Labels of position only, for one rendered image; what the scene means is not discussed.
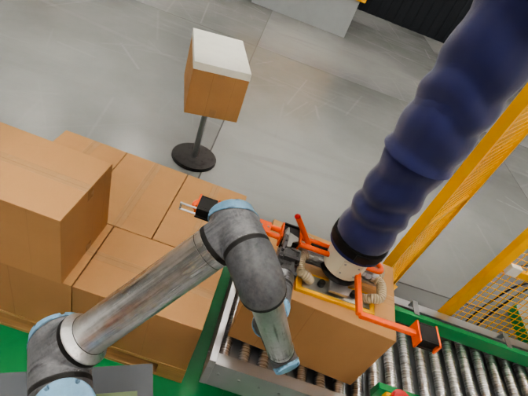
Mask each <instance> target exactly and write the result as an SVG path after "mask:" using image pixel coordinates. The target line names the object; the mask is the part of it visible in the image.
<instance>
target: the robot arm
mask: <svg viewBox="0 0 528 396"><path fill-rule="evenodd" d="M207 220H208V223H207V224H205V225H204V226H202V227H201V228H200V229H199V231H197V232H196V233H194V234H193V235H192V236H191V237H189V238H188V239H186V240H185V241H183V242H182V243H181V244H179V245H178V246H177V247H175V248H174V249H172V250H171V251H169V252H168V253H167V254H165V255H164V256H163V257H162V258H160V259H159V260H157V261H156V262H154V263H153V264H152V265H150V266H149V267H148V268H146V269H145V270H143V271H142V272H140V273H139V274H138V275H137V276H135V277H134V278H132V279H131V280H129V281H128V282H126V283H125V284H124V285H123V286H122V287H120V288H118V289H117V290H116V291H114V292H113V293H112V294H111V295H109V296H108V297H106V298H105V299H103V300H102V301H100V302H99V303H98V304H97V305H95V306H94V307H92V308H91V309H89V310H88V311H86V312H85V313H74V312H65V313H64V314H61V313H55V314H53V315H50V316H48V317H45V318H43V319H42V320H40V321H39V322H37V324H36V325H34V326H33V327H32V329H31V331H30V332H29V335H28V341H27V396H96V394H95V393H94V385H93V377H92V367H94V366H95V365H96V364H98V363H99V362H101V361H102V360H103V358H104V357H105V355H106V352H107V348H108V347H110V346H111V345H112V344H113V343H115V342H117V341H118V340H119V339H121V338H123V337H124V336H125V335H126V334H128V333H129V332H131V331H133V330H134V329H135V328H136V327H138V326H139V325H141V324H143V323H144V322H145V321H147V320H148V319H149V318H151V317H153V316H154V315H155V314H157V313H159V312H160V311H161V310H163V309H164V308H165V307H167V306H169V305H170V304H171V303H172V302H174V301H175V300H177V299H179V298H180V297H182V296H183V295H184V294H185V293H187V292H189V291H190V290H191V289H193V288H194V287H196V286H197V285H198V284H200V283H201V282H203V281H205V280H206V279H207V278H208V277H210V276H211V275H213V274H214V273H216V272H218V271H219V270H220V269H221V268H223V267H224V266H227V268H228V270H229V273H230V276H231V277H232V280H233V283H234V285H235V288H236V291H237V293H238V295H239V297H240V301H241V302H242V303H243V305H244V306H245V307H246V308H247V309H248V310H250V311H251V312H252V313H253V316H254V317H253V320H252V324H251V325H252V329H253V331H254V333H255V334H256V335H257V336H258V337H260V338H261V340H262V342H263V345H264V347H265V349H266V353H267V355H268V357H269V360H270V363H271V365H272V367H273V371H274V372H275V374H277V375H282V374H285V373H287V372H290V371H291V370H293V369H295V368H297V367H298V366H299V363H300V362H299V357H298V356H297V354H296V352H295V348H294V345H293V342H292V337H291V333H290V329H289V325H288V319H287V317H288V315H289V313H290V309H291V306H290V305H291V299H292V289H293V283H294V280H295V278H296V277H297V273H296V270H297V268H298V267H297V266H299V262H300V258H301V252H302V251H300V250H297V249H295V248H293V247H292V248H290V247H291V246H292V243H295V242H298V241H299V238H298V237H297V236H295V235H293V234H292V233H290V228H289V227H288V228H287V229H286V230H285V231H284V238H283V240H282V247H281V246H280V247H278V248H277V253H276V252H275V250H274V248H273V245H272V244H271V242H270V239H269V237H268V236H267V234H266V231H265V230H264V228H263V226H262V223H261V222H260V220H259V216H258V214H257V213H256V212H255V210H254V208H253V207H252V206H251V205H250V204H249V203H248V202H247V201H245V200H240V199H235V200H234V199H229V200H223V201H222V202H219V203H217V204H215V205H214V206H213V207H212V208H211V209H210V210H209V214H208V217H207Z"/></svg>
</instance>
